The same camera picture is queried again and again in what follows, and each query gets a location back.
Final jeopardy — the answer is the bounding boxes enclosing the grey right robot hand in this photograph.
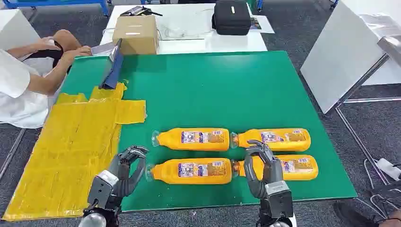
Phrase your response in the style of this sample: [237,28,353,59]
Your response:
[244,140,285,200]

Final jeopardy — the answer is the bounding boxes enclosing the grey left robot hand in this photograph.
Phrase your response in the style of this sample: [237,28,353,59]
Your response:
[108,144,149,198]

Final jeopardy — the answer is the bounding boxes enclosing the orange drink bottle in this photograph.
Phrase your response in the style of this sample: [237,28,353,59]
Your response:
[151,127,231,152]
[145,157,233,185]
[229,128,312,153]
[231,154,319,182]

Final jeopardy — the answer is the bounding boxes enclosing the yellow sheet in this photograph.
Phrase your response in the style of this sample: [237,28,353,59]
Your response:
[2,82,147,222]

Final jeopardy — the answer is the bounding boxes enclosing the green table mat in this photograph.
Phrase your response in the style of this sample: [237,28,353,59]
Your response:
[59,51,358,213]

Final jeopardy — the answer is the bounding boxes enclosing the white power adapter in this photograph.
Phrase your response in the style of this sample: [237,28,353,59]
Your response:
[375,158,401,182]

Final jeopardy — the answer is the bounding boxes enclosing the person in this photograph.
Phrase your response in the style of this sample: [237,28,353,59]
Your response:
[0,29,93,130]

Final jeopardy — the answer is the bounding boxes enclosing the large white board panel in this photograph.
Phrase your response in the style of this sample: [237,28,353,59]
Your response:
[300,0,392,114]

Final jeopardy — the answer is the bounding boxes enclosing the brown cardboard box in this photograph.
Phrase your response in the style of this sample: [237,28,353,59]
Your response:
[112,14,160,56]

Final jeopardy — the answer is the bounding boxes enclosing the printed paper sheet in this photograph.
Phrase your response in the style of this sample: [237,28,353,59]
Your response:
[249,15,276,35]

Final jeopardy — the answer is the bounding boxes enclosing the black carry case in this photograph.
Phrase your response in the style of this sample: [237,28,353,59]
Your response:
[211,0,252,36]

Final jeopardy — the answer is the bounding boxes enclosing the black device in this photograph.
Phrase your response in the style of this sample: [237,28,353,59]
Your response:
[120,5,164,17]

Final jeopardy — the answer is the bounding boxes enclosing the white table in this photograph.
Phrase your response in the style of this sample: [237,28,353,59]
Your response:
[99,3,269,55]

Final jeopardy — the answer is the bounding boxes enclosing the small white board panel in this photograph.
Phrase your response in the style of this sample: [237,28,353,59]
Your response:
[0,9,41,51]

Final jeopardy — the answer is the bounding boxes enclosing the grey metal stand frame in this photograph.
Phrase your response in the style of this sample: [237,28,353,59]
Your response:
[334,53,401,185]

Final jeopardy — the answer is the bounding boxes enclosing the white cable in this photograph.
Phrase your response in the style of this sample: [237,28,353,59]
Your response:
[158,23,214,41]

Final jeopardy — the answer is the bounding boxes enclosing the blue table frame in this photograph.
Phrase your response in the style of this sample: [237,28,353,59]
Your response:
[2,0,110,17]

